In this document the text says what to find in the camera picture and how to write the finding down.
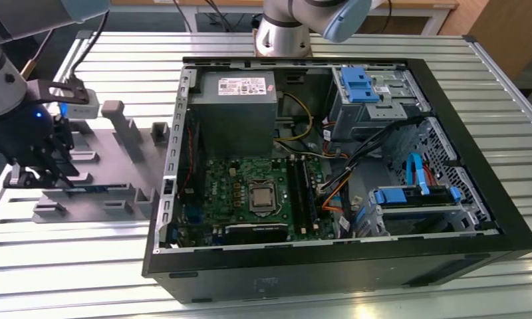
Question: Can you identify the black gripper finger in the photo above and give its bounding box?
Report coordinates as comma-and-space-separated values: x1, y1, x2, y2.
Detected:
15, 143, 74, 189
53, 116, 81, 187

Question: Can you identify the black RAM slot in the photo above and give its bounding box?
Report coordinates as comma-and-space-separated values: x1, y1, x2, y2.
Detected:
287, 158, 303, 234

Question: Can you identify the grey parts rack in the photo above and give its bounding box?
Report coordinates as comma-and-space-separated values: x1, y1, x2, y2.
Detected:
30, 100, 171, 227

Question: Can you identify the grey power supply unit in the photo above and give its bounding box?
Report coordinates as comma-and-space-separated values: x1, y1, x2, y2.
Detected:
189, 70, 278, 159

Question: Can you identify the green motherboard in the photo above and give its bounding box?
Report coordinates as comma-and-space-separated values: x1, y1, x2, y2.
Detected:
175, 154, 337, 247

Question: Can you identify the CPU socket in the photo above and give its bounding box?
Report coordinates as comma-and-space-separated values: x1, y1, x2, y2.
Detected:
242, 177, 285, 219

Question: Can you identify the silver CPU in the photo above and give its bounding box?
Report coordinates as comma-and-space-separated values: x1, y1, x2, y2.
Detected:
249, 187, 275, 209

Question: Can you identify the black graphics card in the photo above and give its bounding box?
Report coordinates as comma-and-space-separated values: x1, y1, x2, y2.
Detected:
223, 222, 289, 243

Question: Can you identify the blue plastic drive latch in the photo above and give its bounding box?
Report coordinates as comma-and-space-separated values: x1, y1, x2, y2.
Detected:
341, 66, 377, 104

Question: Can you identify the metal disk bay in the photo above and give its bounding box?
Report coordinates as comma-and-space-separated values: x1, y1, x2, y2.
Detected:
358, 185, 488, 239
329, 66, 430, 140

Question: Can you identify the black PC case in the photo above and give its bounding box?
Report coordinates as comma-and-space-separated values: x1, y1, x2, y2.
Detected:
139, 56, 532, 304

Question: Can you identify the hard disk in blue carrier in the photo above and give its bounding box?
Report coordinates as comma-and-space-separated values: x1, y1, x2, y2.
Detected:
374, 185, 461, 209

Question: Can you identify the white framed wooden desk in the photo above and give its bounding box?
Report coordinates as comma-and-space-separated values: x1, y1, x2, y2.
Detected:
181, 0, 460, 36

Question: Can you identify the wooden cabinet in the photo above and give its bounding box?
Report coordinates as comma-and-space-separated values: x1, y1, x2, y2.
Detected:
442, 0, 532, 79

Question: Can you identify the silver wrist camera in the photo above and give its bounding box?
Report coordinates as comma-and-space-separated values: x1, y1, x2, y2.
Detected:
65, 92, 101, 120

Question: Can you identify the silver bracket with camera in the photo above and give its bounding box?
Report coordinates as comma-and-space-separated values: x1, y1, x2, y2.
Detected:
6, 165, 41, 189

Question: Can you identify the black camera cable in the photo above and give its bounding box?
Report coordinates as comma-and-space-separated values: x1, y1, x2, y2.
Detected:
67, 9, 111, 84

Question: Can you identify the yellow wire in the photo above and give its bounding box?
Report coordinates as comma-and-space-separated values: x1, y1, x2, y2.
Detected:
273, 92, 314, 142

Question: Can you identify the orange wire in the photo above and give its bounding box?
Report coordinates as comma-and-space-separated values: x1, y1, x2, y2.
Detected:
321, 191, 350, 213

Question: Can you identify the black cable bundle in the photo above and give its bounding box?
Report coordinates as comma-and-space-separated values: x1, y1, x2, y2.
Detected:
315, 116, 429, 197

